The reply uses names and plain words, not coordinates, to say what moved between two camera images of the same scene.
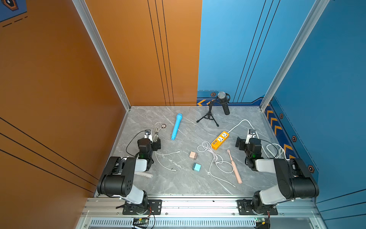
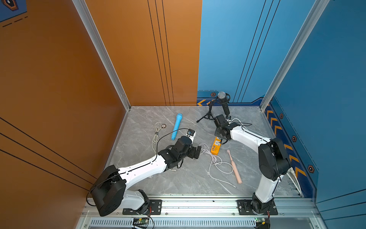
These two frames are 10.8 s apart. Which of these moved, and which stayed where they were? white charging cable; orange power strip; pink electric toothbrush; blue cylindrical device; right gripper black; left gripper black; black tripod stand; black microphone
Moved: right gripper black; white charging cable; left gripper black
Stayed: orange power strip; black tripod stand; blue cylindrical device; black microphone; pink electric toothbrush
